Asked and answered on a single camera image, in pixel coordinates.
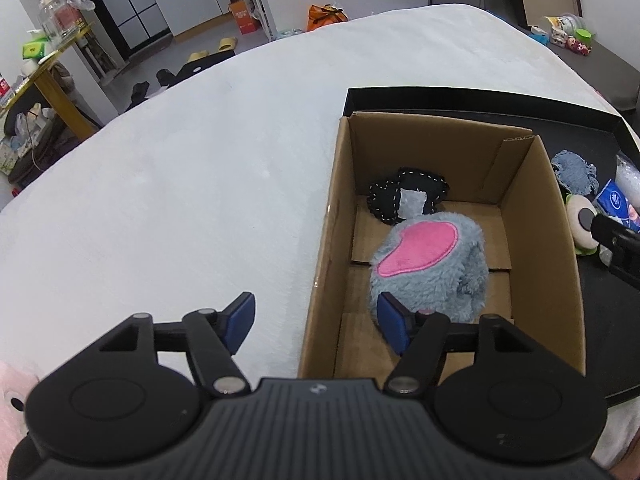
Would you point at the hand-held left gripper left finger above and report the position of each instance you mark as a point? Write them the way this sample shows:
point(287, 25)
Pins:
point(242, 317)

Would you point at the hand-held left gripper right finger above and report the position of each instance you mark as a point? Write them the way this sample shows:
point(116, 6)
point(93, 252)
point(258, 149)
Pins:
point(392, 325)

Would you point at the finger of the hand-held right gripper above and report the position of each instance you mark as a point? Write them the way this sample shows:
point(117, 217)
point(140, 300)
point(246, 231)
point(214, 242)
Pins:
point(622, 250)

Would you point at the green and white plush toy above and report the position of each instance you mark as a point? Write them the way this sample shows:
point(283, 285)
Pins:
point(582, 220)

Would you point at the blue tissue packet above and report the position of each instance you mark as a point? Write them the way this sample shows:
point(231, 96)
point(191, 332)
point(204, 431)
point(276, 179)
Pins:
point(615, 200)

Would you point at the clear plastic packet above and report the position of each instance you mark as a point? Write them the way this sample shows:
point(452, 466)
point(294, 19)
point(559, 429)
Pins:
point(629, 175)

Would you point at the brown cardboard box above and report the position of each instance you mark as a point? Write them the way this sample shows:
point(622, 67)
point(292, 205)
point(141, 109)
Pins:
point(545, 240)

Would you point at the grey and pink plush toy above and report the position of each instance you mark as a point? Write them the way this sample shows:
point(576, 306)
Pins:
point(450, 270)

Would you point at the denim plush toy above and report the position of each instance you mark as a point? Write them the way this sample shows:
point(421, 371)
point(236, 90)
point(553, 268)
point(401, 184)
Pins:
point(575, 170)

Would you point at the black tray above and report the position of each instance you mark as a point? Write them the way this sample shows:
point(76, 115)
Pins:
point(550, 130)

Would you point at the black stitched plush toy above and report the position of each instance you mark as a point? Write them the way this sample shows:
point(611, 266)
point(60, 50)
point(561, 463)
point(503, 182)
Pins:
point(385, 200)

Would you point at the grey bench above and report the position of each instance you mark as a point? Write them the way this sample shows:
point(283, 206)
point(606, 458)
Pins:
point(610, 70)

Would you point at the red toy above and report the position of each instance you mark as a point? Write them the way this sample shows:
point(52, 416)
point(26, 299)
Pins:
point(579, 46)

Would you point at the green cup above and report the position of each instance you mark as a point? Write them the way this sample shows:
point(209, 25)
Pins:
point(583, 35)

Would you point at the white plastic bag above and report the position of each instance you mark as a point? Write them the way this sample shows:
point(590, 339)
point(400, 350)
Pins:
point(565, 22)

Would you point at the black shoe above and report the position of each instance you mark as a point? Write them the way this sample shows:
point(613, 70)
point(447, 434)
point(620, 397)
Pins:
point(166, 78)
point(140, 91)

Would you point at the yellow slipper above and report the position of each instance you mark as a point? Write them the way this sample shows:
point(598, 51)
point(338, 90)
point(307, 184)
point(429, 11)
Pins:
point(227, 44)
point(196, 56)

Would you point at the yellow table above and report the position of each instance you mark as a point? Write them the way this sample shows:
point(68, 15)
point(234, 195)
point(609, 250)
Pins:
point(60, 95)

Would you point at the orange carton box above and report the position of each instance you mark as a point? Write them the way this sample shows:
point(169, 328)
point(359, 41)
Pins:
point(244, 15)

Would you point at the orange bag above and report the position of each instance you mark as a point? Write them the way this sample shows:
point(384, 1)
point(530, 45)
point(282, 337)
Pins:
point(325, 17)

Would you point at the white narrow rack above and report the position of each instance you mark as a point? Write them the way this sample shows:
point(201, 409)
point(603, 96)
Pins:
point(260, 0)

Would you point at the red label water bottle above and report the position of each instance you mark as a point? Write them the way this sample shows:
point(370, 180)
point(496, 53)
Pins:
point(4, 87)

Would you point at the black framed glass door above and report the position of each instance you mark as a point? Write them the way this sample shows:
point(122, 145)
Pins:
point(130, 5)

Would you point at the green box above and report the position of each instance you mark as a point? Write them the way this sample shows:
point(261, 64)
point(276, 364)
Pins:
point(33, 48)

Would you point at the glass jar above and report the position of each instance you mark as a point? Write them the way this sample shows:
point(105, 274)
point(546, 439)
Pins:
point(60, 17)

